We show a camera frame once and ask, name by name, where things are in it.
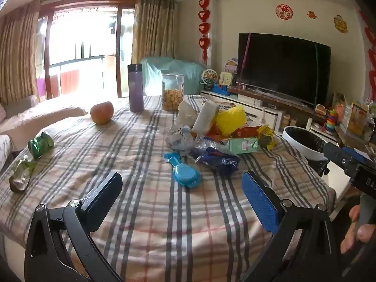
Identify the white television stand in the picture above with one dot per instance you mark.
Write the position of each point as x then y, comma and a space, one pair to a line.
264, 108

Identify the small red wall decal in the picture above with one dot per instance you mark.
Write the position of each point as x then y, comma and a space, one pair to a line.
312, 14

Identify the pink sofa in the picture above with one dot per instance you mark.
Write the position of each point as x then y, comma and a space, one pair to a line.
38, 117

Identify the sliding balcony door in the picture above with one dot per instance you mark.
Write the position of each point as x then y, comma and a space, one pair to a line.
120, 50

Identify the person's right hand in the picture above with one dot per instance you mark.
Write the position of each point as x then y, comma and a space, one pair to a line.
367, 234

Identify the red packet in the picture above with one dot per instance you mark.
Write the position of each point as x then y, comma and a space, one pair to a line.
245, 130

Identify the white foam packet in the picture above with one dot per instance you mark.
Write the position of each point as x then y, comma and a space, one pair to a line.
205, 116

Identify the striped cushion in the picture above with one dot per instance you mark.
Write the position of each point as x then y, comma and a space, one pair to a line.
5, 152

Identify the black flat television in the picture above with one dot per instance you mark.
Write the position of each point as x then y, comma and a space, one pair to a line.
282, 67

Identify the yellow ribbed packaging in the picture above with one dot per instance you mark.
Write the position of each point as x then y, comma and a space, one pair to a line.
232, 120

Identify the pale green carton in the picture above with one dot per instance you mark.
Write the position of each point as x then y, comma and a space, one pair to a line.
242, 145

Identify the toy ferris wheel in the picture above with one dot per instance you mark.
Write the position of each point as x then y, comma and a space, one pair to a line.
209, 77

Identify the yellow figure wall decal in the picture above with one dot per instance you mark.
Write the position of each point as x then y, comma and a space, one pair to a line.
340, 24

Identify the orange snack wrapper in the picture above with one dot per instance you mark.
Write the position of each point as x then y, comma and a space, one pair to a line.
217, 138

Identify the yellow green wrapper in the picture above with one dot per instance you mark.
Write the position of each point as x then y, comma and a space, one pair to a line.
266, 136

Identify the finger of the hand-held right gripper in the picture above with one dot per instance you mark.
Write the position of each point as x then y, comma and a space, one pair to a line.
357, 154
337, 154

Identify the yellow green toy phone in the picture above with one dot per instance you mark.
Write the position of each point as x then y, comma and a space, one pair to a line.
226, 78

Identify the pink arch toy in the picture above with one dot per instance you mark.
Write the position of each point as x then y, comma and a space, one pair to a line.
231, 66

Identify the round red wall decal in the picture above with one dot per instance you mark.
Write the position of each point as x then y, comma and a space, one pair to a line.
284, 12

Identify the beige curtain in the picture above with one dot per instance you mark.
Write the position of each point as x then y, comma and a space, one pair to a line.
152, 26
17, 55

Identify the blue snack wrapper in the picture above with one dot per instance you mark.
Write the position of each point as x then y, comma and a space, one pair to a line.
218, 161

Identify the purple thermos bottle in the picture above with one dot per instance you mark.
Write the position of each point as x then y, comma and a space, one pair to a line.
135, 91

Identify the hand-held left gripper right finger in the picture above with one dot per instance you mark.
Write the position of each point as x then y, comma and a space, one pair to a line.
260, 205

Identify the white plastic bag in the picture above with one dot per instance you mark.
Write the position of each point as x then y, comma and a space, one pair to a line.
179, 141

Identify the blue toy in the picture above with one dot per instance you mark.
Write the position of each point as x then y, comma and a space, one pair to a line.
220, 89

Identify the white tissue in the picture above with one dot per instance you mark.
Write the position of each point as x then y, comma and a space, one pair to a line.
185, 114

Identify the glass cookie jar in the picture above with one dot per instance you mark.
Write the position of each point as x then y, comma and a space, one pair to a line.
172, 97

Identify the yellow printed box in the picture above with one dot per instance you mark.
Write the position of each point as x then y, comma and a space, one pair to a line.
357, 120

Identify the teal furniture cover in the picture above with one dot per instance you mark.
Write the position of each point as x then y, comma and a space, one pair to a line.
188, 73

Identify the plaid tablecloth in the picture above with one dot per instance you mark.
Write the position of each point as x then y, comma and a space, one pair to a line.
141, 211

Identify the red apple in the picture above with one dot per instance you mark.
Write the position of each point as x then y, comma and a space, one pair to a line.
102, 112

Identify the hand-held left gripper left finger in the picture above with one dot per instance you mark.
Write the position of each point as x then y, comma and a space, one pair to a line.
102, 194

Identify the white bin with black bag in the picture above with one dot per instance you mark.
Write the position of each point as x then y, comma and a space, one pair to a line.
299, 148

